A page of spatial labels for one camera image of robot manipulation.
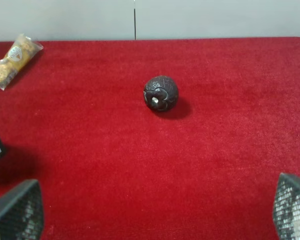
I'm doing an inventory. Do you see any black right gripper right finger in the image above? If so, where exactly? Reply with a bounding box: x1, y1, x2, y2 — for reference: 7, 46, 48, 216
272, 173, 300, 240

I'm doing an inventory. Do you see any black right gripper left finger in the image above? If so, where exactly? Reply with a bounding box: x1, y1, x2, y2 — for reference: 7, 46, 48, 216
0, 179, 44, 240

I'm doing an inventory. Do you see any red velvet table cloth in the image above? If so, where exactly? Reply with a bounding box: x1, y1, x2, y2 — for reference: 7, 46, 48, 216
0, 37, 300, 240

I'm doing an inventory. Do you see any clear packet of chocolates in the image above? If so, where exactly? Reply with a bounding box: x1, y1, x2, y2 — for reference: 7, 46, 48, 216
0, 33, 44, 91

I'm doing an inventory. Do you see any dark brown avocado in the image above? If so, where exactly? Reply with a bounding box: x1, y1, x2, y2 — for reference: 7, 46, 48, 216
143, 75, 179, 112

